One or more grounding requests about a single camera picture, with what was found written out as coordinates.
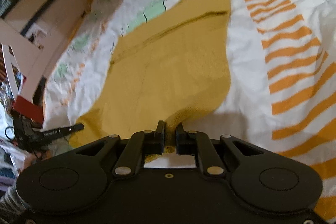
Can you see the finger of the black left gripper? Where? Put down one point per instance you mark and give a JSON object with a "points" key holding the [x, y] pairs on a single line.
{"points": [[61, 132]]}

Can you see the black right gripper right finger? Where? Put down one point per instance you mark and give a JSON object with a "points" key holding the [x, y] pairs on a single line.
{"points": [[199, 145]]}

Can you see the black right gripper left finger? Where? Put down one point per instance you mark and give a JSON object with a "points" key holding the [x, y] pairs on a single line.
{"points": [[140, 145]]}

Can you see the mustard yellow knit garment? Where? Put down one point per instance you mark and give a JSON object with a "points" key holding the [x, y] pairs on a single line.
{"points": [[173, 68]]}

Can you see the red box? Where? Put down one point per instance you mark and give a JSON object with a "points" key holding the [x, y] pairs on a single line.
{"points": [[28, 109]]}

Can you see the white patterned bed sheet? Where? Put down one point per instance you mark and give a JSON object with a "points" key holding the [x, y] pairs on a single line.
{"points": [[281, 55]]}

